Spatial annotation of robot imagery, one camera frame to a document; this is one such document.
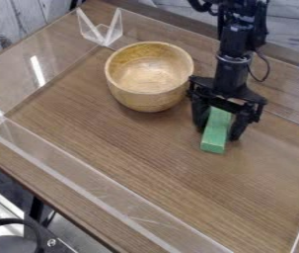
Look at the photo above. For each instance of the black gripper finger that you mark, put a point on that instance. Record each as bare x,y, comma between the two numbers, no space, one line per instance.
200,113
239,125

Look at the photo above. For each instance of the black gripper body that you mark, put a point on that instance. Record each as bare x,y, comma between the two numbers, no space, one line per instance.
243,98

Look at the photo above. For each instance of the green rectangular block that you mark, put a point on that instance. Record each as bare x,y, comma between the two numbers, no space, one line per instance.
215,132

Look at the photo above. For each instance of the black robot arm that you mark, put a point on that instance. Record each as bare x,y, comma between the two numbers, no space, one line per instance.
242,33

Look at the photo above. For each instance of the brown wooden bowl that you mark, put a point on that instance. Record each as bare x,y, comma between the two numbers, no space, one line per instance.
147,75

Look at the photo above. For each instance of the clear acrylic front barrier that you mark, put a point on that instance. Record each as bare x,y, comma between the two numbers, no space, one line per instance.
132,163

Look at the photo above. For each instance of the black table leg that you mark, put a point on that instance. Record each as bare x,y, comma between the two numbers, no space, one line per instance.
36,209

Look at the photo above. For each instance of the clear acrylic corner bracket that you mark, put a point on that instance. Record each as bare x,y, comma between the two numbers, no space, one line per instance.
102,34

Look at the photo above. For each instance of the black metal base plate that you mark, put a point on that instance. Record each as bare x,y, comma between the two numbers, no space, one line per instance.
41,243

